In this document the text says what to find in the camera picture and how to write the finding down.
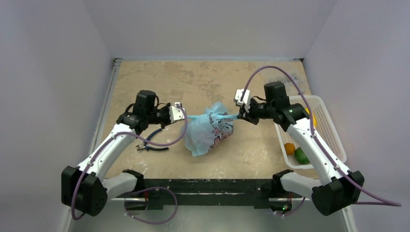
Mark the light blue printed plastic bag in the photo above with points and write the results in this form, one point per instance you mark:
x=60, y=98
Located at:
x=204, y=132

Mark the yellow fake mango right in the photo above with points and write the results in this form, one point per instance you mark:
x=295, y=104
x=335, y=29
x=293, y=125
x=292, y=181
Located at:
x=313, y=118

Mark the green fake fruit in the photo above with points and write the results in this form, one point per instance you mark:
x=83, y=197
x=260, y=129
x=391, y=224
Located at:
x=301, y=157

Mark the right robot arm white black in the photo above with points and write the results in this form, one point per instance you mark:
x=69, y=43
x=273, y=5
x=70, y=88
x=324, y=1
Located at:
x=337, y=186

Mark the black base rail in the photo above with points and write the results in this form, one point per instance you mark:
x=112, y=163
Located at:
x=258, y=193

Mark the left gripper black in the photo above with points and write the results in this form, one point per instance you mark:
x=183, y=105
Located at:
x=166, y=108

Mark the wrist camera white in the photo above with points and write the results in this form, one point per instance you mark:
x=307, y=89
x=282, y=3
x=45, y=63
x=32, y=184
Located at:
x=176, y=112
x=242, y=99

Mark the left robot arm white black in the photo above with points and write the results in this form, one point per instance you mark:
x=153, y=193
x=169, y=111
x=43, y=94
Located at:
x=85, y=187

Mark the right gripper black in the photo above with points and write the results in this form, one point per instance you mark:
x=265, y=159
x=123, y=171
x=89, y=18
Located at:
x=251, y=113

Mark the blue handled pliers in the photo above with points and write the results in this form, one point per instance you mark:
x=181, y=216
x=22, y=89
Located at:
x=148, y=146

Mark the small orange fake fruit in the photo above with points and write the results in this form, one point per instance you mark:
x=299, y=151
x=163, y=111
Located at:
x=289, y=149

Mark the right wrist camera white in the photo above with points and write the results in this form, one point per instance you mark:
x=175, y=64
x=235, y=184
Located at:
x=242, y=99

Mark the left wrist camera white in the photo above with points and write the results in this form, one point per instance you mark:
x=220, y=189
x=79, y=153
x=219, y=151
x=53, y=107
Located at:
x=176, y=112

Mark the white plastic basket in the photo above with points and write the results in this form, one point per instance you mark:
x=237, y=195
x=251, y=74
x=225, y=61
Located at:
x=326, y=129

